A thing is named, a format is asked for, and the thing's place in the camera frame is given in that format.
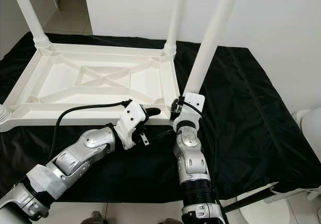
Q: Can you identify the white plastic children table top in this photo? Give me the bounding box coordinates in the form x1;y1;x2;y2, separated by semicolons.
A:
0;42;184;133

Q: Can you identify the grey robot left leg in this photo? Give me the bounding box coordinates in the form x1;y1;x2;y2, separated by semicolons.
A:
86;211;106;224

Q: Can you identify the black cloth table cover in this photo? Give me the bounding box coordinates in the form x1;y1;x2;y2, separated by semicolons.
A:
0;32;316;202

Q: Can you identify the white floor fan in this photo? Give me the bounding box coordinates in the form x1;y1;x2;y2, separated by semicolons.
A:
293;108;321;149

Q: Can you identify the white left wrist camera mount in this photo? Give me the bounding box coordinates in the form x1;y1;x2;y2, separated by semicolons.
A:
115;101;151;150

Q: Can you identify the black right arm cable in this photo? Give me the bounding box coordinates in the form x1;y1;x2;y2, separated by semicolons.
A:
183;99;219;159

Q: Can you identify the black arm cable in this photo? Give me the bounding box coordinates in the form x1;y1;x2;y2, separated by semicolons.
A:
183;99;219;159
54;99;133;157

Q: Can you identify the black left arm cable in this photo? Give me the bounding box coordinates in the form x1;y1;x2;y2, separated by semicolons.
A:
54;99;133;157

